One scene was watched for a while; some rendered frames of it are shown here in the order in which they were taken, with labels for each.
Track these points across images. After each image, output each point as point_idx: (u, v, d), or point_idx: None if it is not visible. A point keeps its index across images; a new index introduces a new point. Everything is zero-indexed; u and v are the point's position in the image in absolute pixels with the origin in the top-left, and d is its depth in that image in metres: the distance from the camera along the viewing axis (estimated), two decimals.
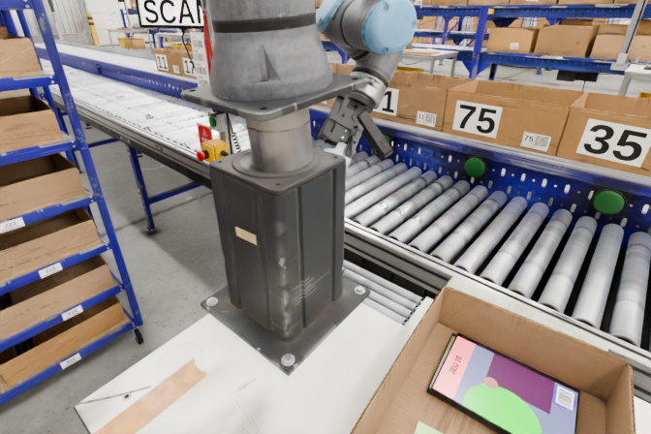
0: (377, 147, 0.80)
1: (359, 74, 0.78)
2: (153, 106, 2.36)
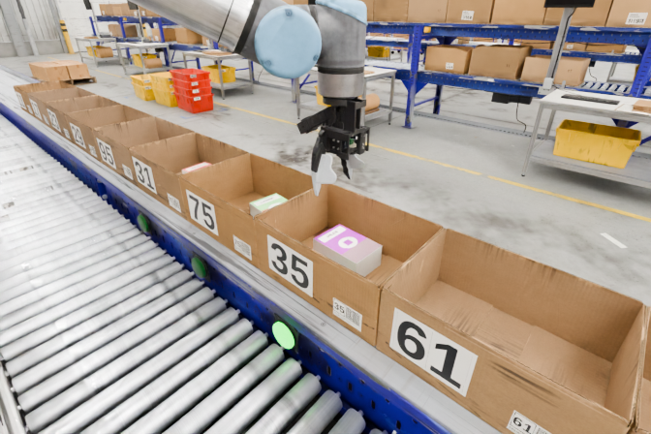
0: (319, 127, 0.80)
1: (363, 74, 0.69)
2: None
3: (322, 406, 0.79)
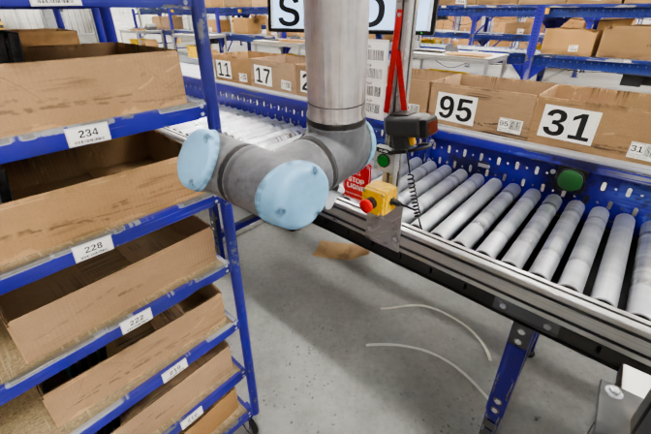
0: None
1: None
2: (224, 121, 2.02)
3: None
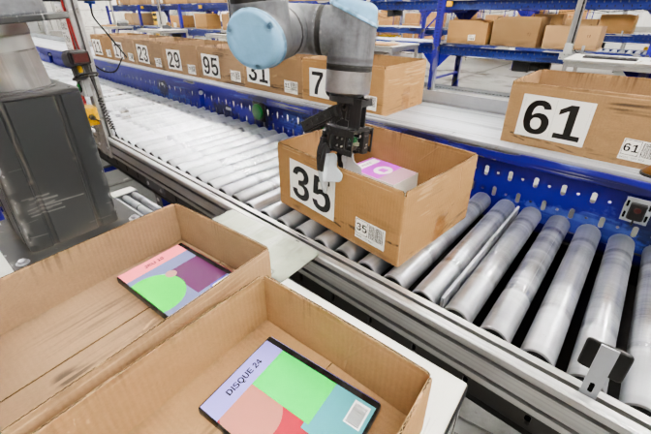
0: (322, 127, 0.81)
1: (370, 75, 0.71)
2: None
3: None
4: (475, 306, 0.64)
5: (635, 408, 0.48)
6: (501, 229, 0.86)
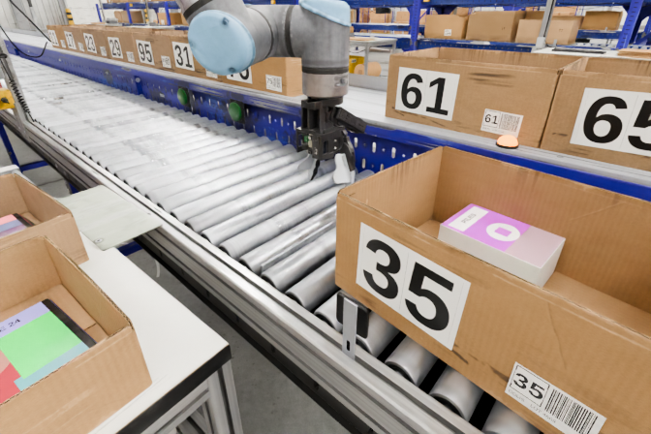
0: (356, 130, 0.78)
1: (328, 77, 0.65)
2: (30, 77, 2.43)
3: None
4: (285, 265, 0.63)
5: None
6: None
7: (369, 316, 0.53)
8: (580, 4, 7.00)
